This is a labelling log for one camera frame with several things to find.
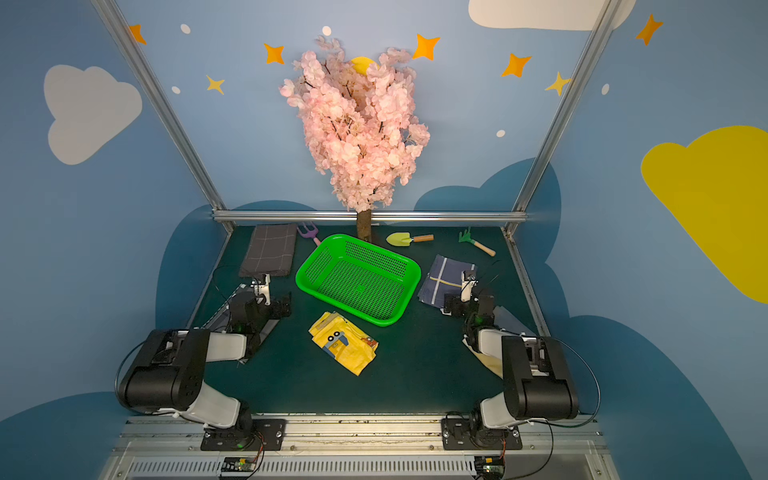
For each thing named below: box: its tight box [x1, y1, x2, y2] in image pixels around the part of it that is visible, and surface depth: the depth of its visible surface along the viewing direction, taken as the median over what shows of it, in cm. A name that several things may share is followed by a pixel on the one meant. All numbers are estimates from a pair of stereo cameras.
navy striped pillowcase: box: [417, 254, 477, 309], surface depth 106 cm
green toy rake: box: [458, 226, 497, 257], surface depth 121 cm
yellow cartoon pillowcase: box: [308, 311, 379, 377], surface depth 92 cm
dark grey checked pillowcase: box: [239, 223, 297, 277], surface depth 116 cm
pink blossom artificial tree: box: [280, 36, 431, 243], surface depth 73 cm
